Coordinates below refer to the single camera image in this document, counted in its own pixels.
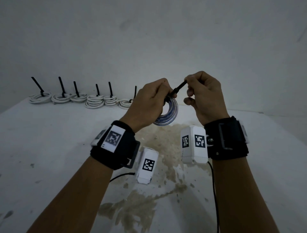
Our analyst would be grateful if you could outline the person's left hand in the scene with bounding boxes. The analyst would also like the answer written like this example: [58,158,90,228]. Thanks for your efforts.
[119,78,178,134]

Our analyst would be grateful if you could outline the person's right hand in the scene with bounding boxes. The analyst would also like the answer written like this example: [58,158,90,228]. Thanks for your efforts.
[183,71,230,126]

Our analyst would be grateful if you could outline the long white cable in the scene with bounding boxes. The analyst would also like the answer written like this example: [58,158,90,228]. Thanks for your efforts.
[117,99,134,110]

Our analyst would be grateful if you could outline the blue cable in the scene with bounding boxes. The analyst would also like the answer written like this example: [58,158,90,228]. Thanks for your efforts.
[153,96,179,126]

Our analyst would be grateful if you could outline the person's left forearm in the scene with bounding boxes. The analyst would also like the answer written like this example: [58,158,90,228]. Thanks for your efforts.
[26,156,114,233]

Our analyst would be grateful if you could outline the person's right forearm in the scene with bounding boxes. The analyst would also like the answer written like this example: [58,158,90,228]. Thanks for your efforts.
[212,157,280,233]

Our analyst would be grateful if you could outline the white checkered marker tag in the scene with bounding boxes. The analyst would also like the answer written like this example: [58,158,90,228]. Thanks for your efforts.
[91,125,126,153]
[241,122,250,144]

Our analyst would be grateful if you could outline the black wrist strap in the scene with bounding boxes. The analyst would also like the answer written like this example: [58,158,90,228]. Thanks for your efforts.
[204,116,249,161]
[90,120,141,171]

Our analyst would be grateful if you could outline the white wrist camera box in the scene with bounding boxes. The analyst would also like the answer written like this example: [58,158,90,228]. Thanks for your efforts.
[180,125,214,165]
[135,147,159,185]

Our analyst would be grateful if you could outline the black camera cable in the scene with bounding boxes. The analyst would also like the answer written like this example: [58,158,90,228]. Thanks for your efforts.
[109,173,136,182]
[207,161,220,233]

